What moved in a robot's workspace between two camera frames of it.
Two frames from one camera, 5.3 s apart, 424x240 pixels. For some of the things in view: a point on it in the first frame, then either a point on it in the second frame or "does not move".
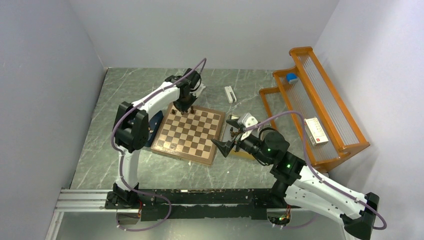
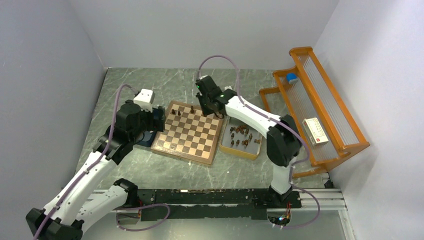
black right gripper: x=225 y=146 -> x=206 y=111
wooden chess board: x=188 y=137 does not move
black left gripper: x=180 y=107 -> x=154 y=123
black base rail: x=251 y=203 does not move
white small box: x=316 y=134 does not move
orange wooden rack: x=304 y=105 does not move
